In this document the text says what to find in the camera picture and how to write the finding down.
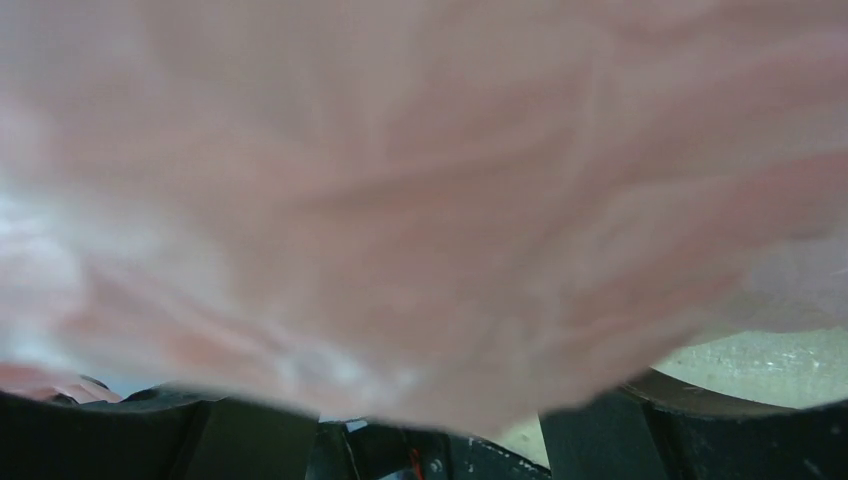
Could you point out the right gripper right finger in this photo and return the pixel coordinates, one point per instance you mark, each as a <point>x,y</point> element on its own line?
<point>658,427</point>

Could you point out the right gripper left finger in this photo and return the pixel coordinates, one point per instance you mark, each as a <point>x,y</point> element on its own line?
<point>87,431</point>

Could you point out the pink plastic bag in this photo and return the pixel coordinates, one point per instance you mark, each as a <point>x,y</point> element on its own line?
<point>441,213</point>

